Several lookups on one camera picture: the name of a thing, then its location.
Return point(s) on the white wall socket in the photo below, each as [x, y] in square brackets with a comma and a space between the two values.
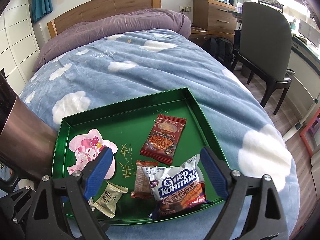
[185, 9]

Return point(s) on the red spicy sticks packet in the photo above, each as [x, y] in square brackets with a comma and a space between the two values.
[163, 138]

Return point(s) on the black steel electric kettle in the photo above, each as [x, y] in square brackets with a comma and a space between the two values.
[27, 143]

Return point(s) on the pink cartoon character packet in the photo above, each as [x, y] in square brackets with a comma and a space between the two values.
[87, 147]

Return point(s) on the white desk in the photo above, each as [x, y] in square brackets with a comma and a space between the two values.
[304, 61]

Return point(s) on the green rectangular tray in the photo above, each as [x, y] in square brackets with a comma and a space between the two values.
[127, 124]

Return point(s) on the beige candy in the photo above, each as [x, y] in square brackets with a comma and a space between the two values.
[107, 202]

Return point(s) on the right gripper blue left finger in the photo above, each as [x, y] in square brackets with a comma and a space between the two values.
[94, 173]

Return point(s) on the dark grey chair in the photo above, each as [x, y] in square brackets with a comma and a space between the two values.
[265, 48]

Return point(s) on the wooden drawer cabinet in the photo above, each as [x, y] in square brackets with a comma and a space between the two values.
[212, 19]

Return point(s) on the wooden headboard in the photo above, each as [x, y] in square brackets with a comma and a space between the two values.
[97, 9]

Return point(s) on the white wardrobe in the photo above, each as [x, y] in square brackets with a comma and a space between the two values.
[19, 48]

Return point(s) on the small brown clear candy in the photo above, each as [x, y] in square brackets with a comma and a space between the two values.
[142, 188]

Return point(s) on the white chocolate wafer packet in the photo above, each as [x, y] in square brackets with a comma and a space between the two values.
[176, 188]

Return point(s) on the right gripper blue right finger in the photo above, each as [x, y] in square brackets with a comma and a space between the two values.
[216, 170]

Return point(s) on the purple duvet roll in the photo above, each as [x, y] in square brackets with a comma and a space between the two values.
[84, 33]

